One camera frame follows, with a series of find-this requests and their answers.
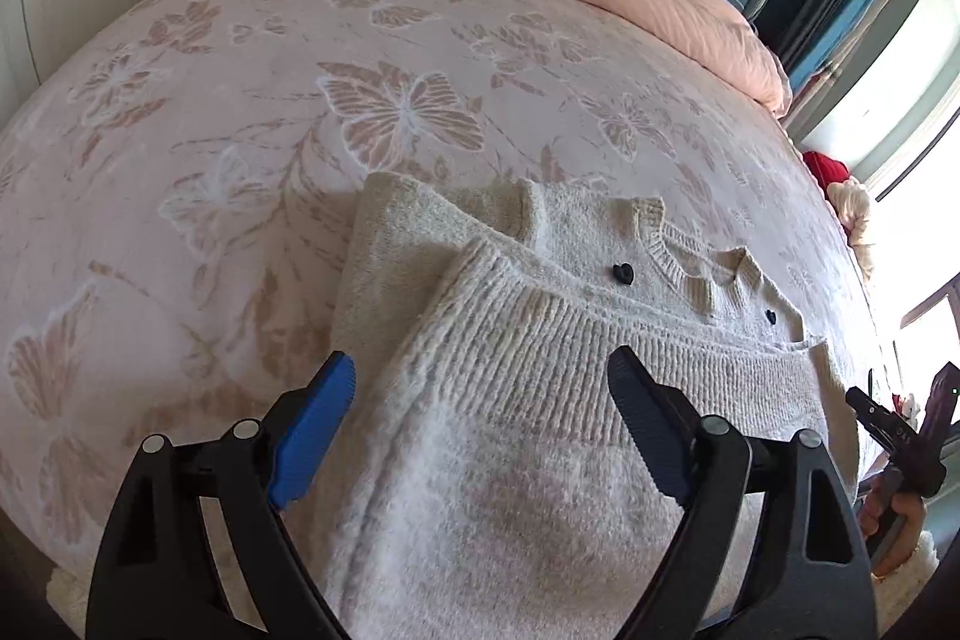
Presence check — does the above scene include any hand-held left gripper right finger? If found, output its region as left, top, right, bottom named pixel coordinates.
left=607, top=346, right=878, bottom=640

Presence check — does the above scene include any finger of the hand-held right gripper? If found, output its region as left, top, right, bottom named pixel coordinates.
left=846, top=386, right=914, bottom=457

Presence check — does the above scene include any cream crumpled cloth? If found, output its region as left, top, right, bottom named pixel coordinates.
left=826, top=176, right=877, bottom=281

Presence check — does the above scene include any bright window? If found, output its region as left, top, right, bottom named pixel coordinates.
left=787, top=0, right=960, bottom=401

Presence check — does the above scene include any white fluffy rug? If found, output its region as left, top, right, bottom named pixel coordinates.
left=46, top=566, right=89, bottom=635

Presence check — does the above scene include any cream knitted sweater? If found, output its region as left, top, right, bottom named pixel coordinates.
left=311, top=171, right=863, bottom=640

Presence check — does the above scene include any person's right hand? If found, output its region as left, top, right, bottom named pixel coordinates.
left=859, top=491, right=923, bottom=577

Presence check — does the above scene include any red cloth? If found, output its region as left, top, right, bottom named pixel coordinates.
left=801, top=149, right=852, bottom=195

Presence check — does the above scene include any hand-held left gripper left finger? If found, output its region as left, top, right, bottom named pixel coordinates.
left=85, top=351, right=357, bottom=640

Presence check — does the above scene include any pink butterfly print blanket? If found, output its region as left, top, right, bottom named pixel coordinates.
left=0, top=0, right=901, bottom=581

